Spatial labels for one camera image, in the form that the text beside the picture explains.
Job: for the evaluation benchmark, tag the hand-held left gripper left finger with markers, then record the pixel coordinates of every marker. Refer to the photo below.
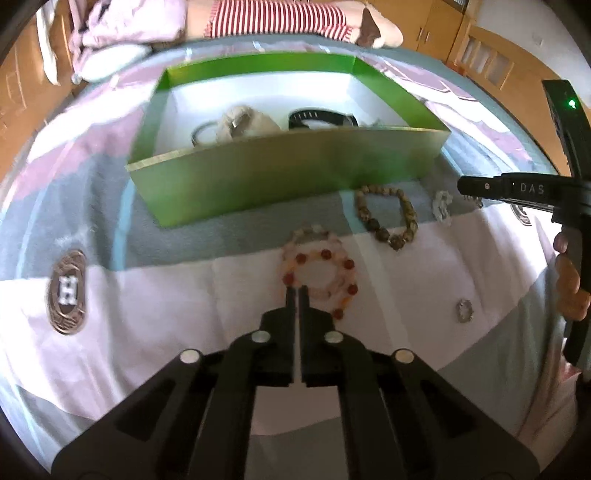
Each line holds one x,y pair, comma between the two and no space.
290,300

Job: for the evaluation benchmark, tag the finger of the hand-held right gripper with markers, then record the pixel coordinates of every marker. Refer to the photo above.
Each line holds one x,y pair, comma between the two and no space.
498,187

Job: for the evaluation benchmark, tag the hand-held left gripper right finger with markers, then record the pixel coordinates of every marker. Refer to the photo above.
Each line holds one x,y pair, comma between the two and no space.
304,300

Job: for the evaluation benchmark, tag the green cardboard box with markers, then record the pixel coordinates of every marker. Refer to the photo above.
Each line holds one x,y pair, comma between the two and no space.
277,180

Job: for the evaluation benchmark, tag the black bangle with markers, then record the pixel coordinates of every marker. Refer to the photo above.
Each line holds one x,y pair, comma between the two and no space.
323,119

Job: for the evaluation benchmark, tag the cream wrist watch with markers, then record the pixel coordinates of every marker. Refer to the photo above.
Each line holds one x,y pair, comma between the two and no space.
249,122

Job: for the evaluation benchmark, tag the silver bangle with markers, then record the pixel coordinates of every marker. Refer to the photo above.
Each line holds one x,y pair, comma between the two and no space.
196,134

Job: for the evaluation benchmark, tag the person's right hand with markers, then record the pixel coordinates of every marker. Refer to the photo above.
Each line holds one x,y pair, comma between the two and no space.
570,281

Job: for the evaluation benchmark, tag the wooden footboard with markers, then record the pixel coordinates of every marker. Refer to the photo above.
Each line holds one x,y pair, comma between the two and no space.
508,69

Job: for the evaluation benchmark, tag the pink and grey bed sheet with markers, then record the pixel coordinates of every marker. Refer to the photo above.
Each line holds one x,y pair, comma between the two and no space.
161,300

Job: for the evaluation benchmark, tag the blue-grey pillow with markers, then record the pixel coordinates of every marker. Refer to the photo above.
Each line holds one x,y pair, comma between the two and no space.
115,62

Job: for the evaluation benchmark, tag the pink quilt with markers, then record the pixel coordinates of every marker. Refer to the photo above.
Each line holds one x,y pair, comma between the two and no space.
134,21

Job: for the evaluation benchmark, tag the wooden headboard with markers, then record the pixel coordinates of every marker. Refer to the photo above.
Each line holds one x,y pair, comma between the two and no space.
18,101

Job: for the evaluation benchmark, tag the white towel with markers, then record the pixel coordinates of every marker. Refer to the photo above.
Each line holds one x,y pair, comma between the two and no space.
48,41

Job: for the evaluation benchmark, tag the wooden wall cabinet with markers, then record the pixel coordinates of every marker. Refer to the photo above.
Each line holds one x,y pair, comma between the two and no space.
429,23

